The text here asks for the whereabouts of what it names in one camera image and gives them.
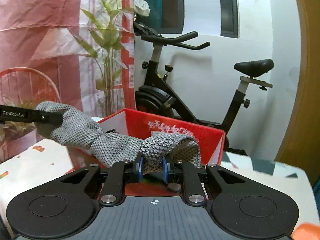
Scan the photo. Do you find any orange plastic object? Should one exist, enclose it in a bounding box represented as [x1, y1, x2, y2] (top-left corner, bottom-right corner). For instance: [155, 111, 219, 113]
[291, 223, 320, 240]

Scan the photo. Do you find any red strawberry cardboard box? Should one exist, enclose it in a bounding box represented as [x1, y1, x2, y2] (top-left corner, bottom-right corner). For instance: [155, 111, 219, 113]
[68, 109, 225, 173]

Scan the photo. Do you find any green artificial plant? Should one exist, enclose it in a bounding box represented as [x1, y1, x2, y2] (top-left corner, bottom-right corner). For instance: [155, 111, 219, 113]
[75, 0, 135, 117]

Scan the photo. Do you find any wooden door frame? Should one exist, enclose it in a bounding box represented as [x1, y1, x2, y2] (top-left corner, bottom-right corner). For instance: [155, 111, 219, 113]
[276, 0, 319, 170]

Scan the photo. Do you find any black exercise bike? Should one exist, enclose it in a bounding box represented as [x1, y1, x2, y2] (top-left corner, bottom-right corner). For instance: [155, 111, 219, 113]
[134, 23, 273, 157]

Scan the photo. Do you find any grey knitted cloth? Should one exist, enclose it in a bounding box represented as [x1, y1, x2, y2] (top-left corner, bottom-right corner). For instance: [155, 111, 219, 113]
[36, 101, 201, 173]

